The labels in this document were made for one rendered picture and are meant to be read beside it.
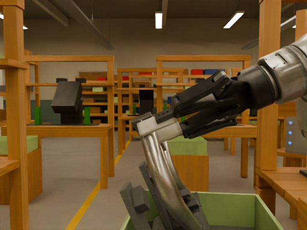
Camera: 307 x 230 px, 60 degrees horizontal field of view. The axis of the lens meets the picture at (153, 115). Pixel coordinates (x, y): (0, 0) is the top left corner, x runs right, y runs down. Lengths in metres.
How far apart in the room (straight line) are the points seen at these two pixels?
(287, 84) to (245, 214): 0.65
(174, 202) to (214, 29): 11.40
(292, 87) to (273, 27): 1.23
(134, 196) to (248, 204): 0.62
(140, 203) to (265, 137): 1.27
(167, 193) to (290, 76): 0.27
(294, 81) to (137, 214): 0.33
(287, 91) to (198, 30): 11.18
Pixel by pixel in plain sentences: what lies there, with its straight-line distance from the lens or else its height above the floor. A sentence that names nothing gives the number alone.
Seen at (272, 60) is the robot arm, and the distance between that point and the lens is 0.48.
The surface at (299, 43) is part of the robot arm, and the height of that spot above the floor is 1.38.
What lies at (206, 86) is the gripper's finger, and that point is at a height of 1.31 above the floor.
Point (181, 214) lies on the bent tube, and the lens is 0.47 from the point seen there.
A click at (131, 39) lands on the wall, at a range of 11.48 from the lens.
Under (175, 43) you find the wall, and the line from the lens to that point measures 11.42.
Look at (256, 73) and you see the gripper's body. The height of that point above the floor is 1.33.
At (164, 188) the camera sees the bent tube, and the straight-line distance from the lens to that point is 0.44.
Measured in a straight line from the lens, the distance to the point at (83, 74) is 11.60.
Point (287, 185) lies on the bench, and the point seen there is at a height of 0.88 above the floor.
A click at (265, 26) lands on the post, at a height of 1.69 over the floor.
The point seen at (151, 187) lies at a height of 1.09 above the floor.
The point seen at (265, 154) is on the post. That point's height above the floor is 0.97.
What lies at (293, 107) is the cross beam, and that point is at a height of 1.24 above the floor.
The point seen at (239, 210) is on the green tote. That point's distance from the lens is 1.03.
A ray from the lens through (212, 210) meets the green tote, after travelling 1.02.
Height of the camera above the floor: 1.29
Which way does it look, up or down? 3 degrees down
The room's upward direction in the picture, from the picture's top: straight up
